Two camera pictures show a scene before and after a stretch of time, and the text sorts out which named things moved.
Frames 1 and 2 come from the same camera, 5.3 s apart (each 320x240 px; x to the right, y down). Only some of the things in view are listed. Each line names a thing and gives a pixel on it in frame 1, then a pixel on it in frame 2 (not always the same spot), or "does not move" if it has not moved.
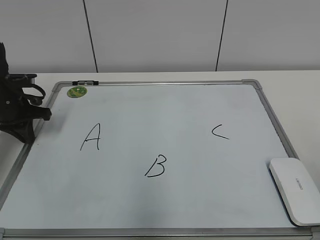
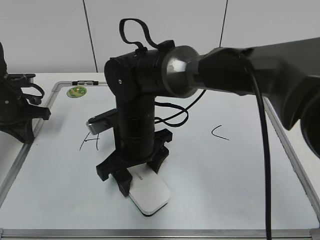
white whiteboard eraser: (301, 194) -> (148, 192)
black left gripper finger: (23, 130) does not move
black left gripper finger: (35, 112) does not move
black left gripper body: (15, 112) does not move
